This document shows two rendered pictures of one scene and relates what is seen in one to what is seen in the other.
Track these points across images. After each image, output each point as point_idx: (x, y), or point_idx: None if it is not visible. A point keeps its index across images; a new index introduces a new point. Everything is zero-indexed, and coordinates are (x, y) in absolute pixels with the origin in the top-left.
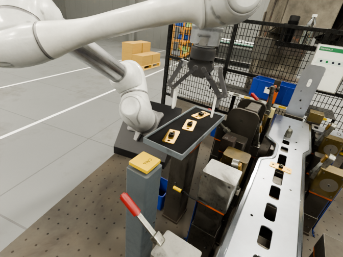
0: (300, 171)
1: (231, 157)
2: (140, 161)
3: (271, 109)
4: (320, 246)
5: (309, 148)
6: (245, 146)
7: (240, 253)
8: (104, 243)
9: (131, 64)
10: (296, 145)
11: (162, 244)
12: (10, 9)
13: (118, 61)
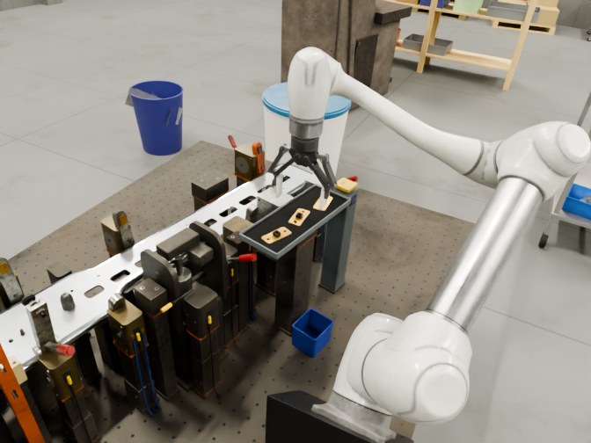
0: (143, 243)
1: (248, 221)
2: (348, 182)
3: (18, 359)
4: (211, 191)
5: (63, 279)
6: None
7: None
8: (367, 298)
9: (420, 324)
10: (82, 283)
11: None
12: None
13: (444, 297)
